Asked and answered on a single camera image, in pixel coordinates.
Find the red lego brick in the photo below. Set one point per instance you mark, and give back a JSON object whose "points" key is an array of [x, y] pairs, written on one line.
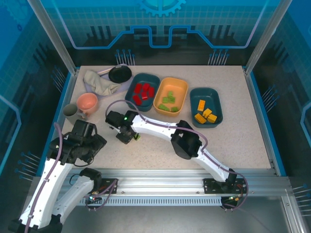
{"points": [[146, 86], [145, 95], [138, 88], [136, 99], [151, 91]]}

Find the yellow lego brick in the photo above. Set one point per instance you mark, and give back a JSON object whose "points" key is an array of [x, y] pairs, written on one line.
{"points": [[199, 118], [201, 104], [212, 118], [207, 112]]}

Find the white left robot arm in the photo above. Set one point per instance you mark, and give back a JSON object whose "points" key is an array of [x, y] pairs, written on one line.
{"points": [[80, 191]]}

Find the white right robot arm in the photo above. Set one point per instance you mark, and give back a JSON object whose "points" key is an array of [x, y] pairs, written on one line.
{"points": [[184, 145]]}

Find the teal plastic container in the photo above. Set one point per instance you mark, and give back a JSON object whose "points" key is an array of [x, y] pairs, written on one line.
{"points": [[131, 97], [213, 97]]}

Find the grey mug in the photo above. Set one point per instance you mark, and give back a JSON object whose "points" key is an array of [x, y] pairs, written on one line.
{"points": [[70, 110]]}

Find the pink mug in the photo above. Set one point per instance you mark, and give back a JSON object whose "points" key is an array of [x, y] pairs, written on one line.
{"points": [[87, 102]]}

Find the beige cloth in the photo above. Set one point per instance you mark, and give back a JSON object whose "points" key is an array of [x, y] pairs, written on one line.
{"points": [[97, 81]]}

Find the black frying pan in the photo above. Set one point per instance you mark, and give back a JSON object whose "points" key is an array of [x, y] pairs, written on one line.
{"points": [[120, 74]]}

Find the orange plastic container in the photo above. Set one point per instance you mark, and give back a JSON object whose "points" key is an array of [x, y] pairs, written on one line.
{"points": [[178, 87]]}

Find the aluminium mounting rail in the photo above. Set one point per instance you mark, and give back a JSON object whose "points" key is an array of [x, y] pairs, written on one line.
{"points": [[158, 179]]}

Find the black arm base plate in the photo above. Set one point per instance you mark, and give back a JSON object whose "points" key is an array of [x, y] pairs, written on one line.
{"points": [[211, 185], [109, 187]]}

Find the aluminium side rail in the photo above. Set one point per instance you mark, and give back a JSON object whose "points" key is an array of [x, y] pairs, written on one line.
{"points": [[70, 94], [261, 121]]}

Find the aluminium frame post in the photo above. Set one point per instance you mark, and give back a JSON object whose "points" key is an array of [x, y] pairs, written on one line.
{"points": [[266, 36], [58, 41]]}

